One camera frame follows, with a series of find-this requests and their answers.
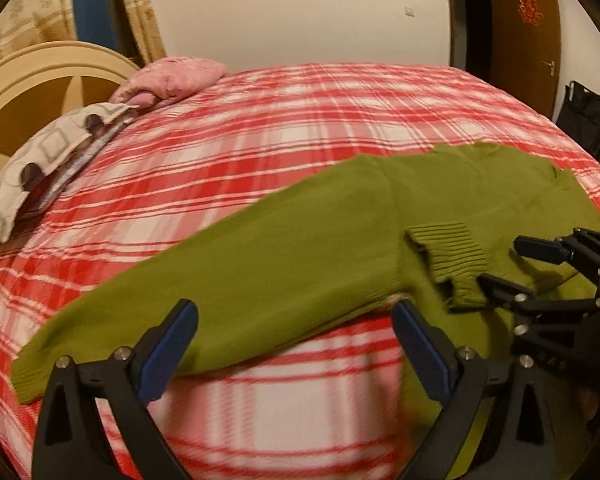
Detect black bag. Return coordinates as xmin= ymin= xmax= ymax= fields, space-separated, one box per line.
xmin=555 ymin=80 xmax=600 ymax=161

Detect red plaid bed sheet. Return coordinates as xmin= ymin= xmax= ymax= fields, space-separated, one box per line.
xmin=0 ymin=62 xmax=600 ymax=480

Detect white patterned pillow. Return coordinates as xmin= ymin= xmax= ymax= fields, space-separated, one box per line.
xmin=0 ymin=102 xmax=141 ymax=243

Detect pink pillow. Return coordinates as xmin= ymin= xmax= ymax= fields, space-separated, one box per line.
xmin=109 ymin=56 xmax=227 ymax=111

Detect brown wooden door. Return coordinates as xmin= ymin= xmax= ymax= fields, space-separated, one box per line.
xmin=490 ymin=0 xmax=562 ymax=117

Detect beige patterned curtain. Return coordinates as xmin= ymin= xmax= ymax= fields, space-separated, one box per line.
xmin=112 ymin=0 xmax=168 ymax=67
xmin=0 ymin=0 xmax=77 ymax=72

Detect green knit sweater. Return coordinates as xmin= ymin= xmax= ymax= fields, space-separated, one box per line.
xmin=10 ymin=141 xmax=600 ymax=480

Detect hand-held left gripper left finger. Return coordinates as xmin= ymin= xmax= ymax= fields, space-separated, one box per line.
xmin=30 ymin=298 xmax=199 ymax=480

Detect cream wooden headboard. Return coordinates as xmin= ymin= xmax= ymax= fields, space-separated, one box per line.
xmin=0 ymin=40 xmax=141 ymax=196

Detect red door decoration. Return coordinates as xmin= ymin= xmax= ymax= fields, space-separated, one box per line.
xmin=517 ymin=0 xmax=542 ymax=24

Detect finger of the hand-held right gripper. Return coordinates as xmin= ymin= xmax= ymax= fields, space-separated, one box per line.
xmin=514 ymin=227 xmax=600 ymax=283
xmin=477 ymin=274 xmax=600 ymax=378

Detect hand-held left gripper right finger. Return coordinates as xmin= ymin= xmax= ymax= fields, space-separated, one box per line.
xmin=391 ymin=299 xmax=596 ymax=480

